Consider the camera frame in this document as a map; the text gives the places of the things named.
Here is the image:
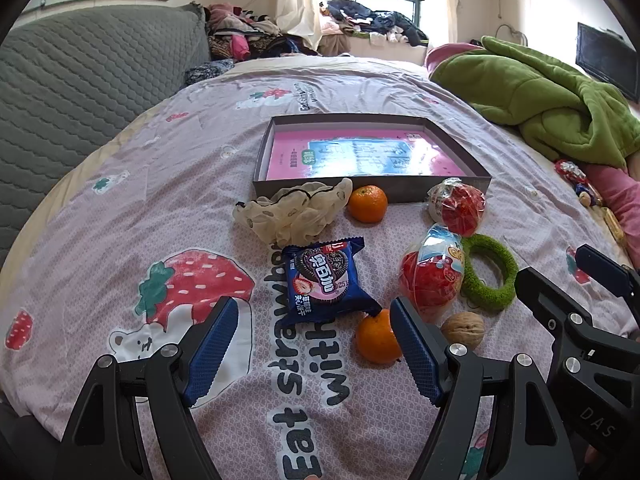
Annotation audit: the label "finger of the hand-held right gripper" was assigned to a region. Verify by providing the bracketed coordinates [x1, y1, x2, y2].
[514, 266, 599, 362]
[574, 244, 640, 311]

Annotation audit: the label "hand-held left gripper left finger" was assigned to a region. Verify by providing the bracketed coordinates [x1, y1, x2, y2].
[60, 296, 240, 480]

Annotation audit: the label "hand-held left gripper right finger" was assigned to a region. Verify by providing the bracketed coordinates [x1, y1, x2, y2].
[389, 297, 581, 480]

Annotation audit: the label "orange mandarin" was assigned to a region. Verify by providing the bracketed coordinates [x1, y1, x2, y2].
[347, 185, 389, 224]
[355, 308, 403, 365]

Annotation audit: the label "walnut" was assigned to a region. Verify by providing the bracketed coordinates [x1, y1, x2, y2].
[441, 311, 486, 351]

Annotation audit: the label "green fuzzy scrunchie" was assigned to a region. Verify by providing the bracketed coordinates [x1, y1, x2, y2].
[460, 233, 519, 311]

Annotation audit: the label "red toy egg blue wrapper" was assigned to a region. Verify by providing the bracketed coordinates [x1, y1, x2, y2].
[398, 224, 467, 323]

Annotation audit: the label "blue cookie packet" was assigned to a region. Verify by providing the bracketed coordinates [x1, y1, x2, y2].
[281, 237, 383, 318]

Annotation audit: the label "red toy egg white wrapper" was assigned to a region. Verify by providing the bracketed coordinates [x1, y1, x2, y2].
[426, 177, 487, 237]

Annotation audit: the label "cream dotted scrunchie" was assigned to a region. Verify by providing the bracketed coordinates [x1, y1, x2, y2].
[232, 177, 353, 246]

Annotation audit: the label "shallow grey cardboard box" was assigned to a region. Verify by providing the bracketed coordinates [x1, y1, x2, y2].
[251, 115, 493, 204]

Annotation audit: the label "small blue foil candy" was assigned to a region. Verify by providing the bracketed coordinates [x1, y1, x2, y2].
[575, 182, 603, 208]

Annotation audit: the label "pink blanket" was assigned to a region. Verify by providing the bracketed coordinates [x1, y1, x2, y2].
[582, 152, 640, 251]

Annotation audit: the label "red white candy wrapper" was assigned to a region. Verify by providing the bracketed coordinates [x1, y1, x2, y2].
[555, 160, 588, 186]

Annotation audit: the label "green fleece blanket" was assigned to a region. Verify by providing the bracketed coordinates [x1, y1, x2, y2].
[429, 35, 640, 171]

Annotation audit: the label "pink book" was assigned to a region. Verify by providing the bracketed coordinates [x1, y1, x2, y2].
[265, 127, 468, 181]

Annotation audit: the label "pink pillow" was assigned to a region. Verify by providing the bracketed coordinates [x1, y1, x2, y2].
[424, 42, 483, 78]

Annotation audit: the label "dark floral cloth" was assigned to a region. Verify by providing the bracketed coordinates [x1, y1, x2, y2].
[185, 58, 236, 88]

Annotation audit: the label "grey quilted headboard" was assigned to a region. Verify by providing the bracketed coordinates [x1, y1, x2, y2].
[0, 5, 211, 261]

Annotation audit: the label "pile of mixed clothes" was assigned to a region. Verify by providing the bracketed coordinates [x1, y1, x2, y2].
[202, 2, 321, 59]

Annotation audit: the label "dark clothes on windowsill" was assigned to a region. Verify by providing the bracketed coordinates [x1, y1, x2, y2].
[320, 0, 431, 48]

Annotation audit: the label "black wall television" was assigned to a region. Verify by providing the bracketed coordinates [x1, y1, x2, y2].
[576, 22, 640, 103]

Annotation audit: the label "white curved cable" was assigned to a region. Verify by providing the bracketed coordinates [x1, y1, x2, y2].
[496, 22, 529, 47]

